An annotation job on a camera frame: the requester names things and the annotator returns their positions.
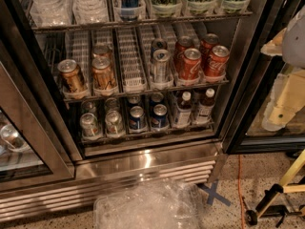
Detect blue pepsi can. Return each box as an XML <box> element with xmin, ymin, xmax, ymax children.
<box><xmin>127</xmin><ymin>95</ymin><xmax>142</xmax><ymax>109</ymax></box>
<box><xmin>150</xmin><ymin>93</ymin><xmax>164</xmax><ymax>107</ymax></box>
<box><xmin>151</xmin><ymin>104</ymin><xmax>168</xmax><ymax>128</ymax></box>
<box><xmin>129</xmin><ymin>106</ymin><xmax>146</xmax><ymax>130</ymax></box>

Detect top wire shelf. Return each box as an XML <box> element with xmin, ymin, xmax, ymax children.
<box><xmin>31</xmin><ymin>10</ymin><xmax>253</xmax><ymax>33</ymax></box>

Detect clear plastic bottles right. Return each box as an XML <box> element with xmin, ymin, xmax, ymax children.
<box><xmin>72</xmin><ymin>0</ymin><xmax>109</xmax><ymax>25</ymax></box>

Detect silver can back left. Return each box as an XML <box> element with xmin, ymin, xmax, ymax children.
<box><xmin>81</xmin><ymin>100</ymin><xmax>97</xmax><ymax>115</ymax></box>

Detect orange can behind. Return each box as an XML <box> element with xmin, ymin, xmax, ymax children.
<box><xmin>91</xmin><ymin>45</ymin><xmax>112</xmax><ymax>60</ymax></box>

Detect blue pepsi can front right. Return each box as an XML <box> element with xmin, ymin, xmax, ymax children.
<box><xmin>151</xmin><ymin>104</ymin><xmax>168</xmax><ymax>128</ymax></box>

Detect blue pepsi can back right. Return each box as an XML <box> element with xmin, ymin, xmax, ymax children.
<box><xmin>150</xmin><ymin>93</ymin><xmax>164</xmax><ymax>107</ymax></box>

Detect orange cable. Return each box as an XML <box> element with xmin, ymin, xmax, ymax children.
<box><xmin>237</xmin><ymin>154</ymin><xmax>246</xmax><ymax>229</ymax></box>

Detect silver can bottom left front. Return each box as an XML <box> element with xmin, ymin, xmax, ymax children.
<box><xmin>80</xmin><ymin>113</ymin><xmax>99</xmax><ymax>137</ymax></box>

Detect wire shelf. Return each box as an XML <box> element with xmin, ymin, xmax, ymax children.
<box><xmin>63</xmin><ymin>74</ymin><xmax>229</xmax><ymax>101</ymax></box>
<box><xmin>31</xmin><ymin>10</ymin><xmax>253</xmax><ymax>33</ymax></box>

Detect blue pepsi can front left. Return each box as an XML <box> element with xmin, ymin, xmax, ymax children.
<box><xmin>129</xmin><ymin>106</ymin><xmax>146</xmax><ymax>130</ymax></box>

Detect right glass fridge door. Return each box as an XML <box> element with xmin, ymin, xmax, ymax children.
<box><xmin>222</xmin><ymin>0</ymin><xmax>305</xmax><ymax>155</ymax></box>

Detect brown bottle white cap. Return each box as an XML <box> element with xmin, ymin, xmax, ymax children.
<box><xmin>193</xmin><ymin>88</ymin><xmax>215</xmax><ymax>124</ymax></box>
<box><xmin>174</xmin><ymin>92</ymin><xmax>192</xmax><ymax>127</ymax></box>

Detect clear plastic bottles left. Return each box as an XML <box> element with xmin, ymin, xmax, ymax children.
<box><xmin>30</xmin><ymin>0</ymin><xmax>71</xmax><ymax>27</ymax></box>

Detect open glass fridge door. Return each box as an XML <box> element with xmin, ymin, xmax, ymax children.
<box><xmin>0</xmin><ymin>45</ymin><xmax>74</xmax><ymax>192</ymax></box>

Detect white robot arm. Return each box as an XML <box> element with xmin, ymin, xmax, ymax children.
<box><xmin>282</xmin><ymin>5</ymin><xmax>305</xmax><ymax>69</ymax></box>

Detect brown bottle white cap right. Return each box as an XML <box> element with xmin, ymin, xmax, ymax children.
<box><xmin>193</xmin><ymin>88</ymin><xmax>215</xmax><ymax>124</ymax></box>

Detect red cola can front right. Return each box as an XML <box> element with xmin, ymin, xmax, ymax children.
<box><xmin>204</xmin><ymin>45</ymin><xmax>230</xmax><ymax>77</ymax></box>

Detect blue tape cross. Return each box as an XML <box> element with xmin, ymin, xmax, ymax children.
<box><xmin>198</xmin><ymin>180</ymin><xmax>231</xmax><ymax>207</ymax></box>

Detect yellow black cart frame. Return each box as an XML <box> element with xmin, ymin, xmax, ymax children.
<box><xmin>246</xmin><ymin>150</ymin><xmax>305</xmax><ymax>228</ymax></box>

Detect red cola can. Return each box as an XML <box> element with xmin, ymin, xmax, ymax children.
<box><xmin>178</xmin><ymin>48</ymin><xmax>201</xmax><ymax>80</ymax></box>
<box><xmin>199</xmin><ymin>33</ymin><xmax>219</xmax><ymax>67</ymax></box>
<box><xmin>204</xmin><ymin>45</ymin><xmax>230</xmax><ymax>77</ymax></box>
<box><xmin>173</xmin><ymin>35</ymin><xmax>194</xmax><ymax>72</ymax></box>

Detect brown bottle white cap left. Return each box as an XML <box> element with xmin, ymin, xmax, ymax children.
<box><xmin>174</xmin><ymin>92</ymin><xmax>192</xmax><ymax>127</ymax></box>

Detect red cola can back left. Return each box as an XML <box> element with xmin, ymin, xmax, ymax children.
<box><xmin>173</xmin><ymin>35</ymin><xmax>194</xmax><ymax>72</ymax></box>

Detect orange can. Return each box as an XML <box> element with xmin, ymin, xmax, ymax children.
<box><xmin>91</xmin><ymin>45</ymin><xmax>112</xmax><ymax>60</ymax></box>
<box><xmin>92</xmin><ymin>56</ymin><xmax>116</xmax><ymax>90</ymax></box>
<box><xmin>57</xmin><ymin>59</ymin><xmax>87</xmax><ymax>94</ymax></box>

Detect fridge bottom vent grille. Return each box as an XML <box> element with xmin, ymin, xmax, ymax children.
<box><xmin>0</xmin><ymin>160</ymin><xmax>215</xmax><ymax>222</ymax></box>

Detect silver can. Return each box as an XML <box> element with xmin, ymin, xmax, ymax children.
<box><xmin>105</xmin><ymin>111</ymin><xmax>124</xmax><ymax>135</ymax></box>
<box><xmin>152</xmin><ymin>50</ymin><xmax>171</xmax><ymax>83</ymax></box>
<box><xmin>81</xmin><ymin>100</ymin><xmax>97</xmax><ymax>115</ymax></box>
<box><xmin>80</xmin><ymin>113</ymin><xmax>99</xmax><ymax>137</ymax></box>
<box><xmin>105</xmin><ymin>97</ymin><xmax>120</xmax><ymax>112</ymax></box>

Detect red cola can front left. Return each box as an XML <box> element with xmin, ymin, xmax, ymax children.
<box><xmin>178</xmin><ymin>48</ymin><xmax>201</xmax><ymax>80</ymax></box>

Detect blue pepsi can back left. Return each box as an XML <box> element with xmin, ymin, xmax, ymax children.
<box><xmin>127</xmin><ymin>95</ymin><xmax>142</xmax><ymax>109</ymax></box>

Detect red cola can back right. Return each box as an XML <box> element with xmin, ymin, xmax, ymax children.
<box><xmin>199</xmin><ymin>33</ymin><xmax>219</xmax><ymax>67</ymax></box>

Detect middle wire shelf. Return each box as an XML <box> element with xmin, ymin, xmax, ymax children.
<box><xmin>63</xmin><ymin>74</ymin><xmax>229</xmax><ymax>101</ymax></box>

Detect clear plastic bottles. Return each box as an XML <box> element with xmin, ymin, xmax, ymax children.
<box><xmin>30</xmin><ymin>0</ymin><xmax>71</xmax><ymax>27</ymax></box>
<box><xmin>72</xmin><ymin>0</ymin><xmax>109</xmax><ymax>25</ymax></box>

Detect dark blue can behind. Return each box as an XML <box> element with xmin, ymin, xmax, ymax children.
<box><xmin>151</xmin><ymin>38</ymin><xmax>168</xmax><ymax>56</ymax></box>

